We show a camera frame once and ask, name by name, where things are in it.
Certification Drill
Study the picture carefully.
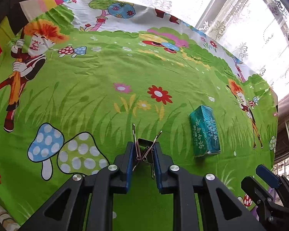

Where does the teal toothpaste box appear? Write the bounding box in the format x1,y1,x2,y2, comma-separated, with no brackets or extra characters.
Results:
189,105,220,157

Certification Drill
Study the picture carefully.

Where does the cartoon green tablecloth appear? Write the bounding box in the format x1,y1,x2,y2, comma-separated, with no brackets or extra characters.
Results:
0,0,277,230

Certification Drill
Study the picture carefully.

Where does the pink binder clip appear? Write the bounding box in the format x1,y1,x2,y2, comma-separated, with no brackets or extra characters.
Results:
132,123,162,179

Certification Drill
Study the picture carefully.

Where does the pink drape curtain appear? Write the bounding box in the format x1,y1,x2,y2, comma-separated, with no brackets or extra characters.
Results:
274,94,289,164

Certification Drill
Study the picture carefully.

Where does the striped towel cushion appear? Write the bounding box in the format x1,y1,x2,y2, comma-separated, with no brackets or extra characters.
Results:
0,205,20,231

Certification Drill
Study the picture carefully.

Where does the white lace curtain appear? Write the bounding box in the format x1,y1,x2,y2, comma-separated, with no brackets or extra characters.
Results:
121,0,289,99

